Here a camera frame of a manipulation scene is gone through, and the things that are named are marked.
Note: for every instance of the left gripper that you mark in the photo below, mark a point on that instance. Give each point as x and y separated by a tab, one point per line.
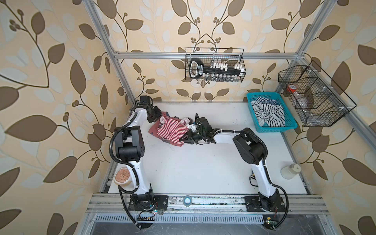
158	114

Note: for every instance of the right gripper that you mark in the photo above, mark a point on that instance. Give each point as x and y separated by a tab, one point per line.
191	135

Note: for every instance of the red tank top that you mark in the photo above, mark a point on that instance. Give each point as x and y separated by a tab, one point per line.
153	129

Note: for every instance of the red white striped garment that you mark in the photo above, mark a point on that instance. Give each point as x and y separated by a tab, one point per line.
172	130

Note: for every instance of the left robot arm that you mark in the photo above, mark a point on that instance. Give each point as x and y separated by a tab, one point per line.
127	148

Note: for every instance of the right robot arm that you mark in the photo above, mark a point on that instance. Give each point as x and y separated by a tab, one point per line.
254	152

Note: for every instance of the black socket set tool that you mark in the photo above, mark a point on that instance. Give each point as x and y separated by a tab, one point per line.
211	70

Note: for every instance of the black white striped garment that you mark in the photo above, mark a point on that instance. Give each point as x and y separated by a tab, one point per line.
268	113

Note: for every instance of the black tape measure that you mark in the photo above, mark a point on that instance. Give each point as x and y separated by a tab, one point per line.
253	181

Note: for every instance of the round tan pad dish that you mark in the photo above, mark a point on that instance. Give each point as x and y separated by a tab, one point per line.
122	177

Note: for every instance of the round blue button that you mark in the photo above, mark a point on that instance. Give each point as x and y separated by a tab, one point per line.
187	201

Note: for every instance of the teal plastic basket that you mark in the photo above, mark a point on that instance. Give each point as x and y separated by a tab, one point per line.
290	121

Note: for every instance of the white plastic bottle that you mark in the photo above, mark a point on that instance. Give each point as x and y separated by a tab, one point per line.
289	172

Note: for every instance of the red capped plastic bottle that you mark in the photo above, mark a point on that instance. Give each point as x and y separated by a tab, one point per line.
298	99

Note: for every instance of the back wire basket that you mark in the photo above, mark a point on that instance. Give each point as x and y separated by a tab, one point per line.
234	56

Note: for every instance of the wire basket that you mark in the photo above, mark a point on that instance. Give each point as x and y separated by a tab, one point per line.
328	101
234	56

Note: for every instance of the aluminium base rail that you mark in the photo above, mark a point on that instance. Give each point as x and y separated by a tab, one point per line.
212	204

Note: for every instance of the right wire basket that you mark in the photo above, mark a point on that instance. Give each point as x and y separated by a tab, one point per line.
328	101

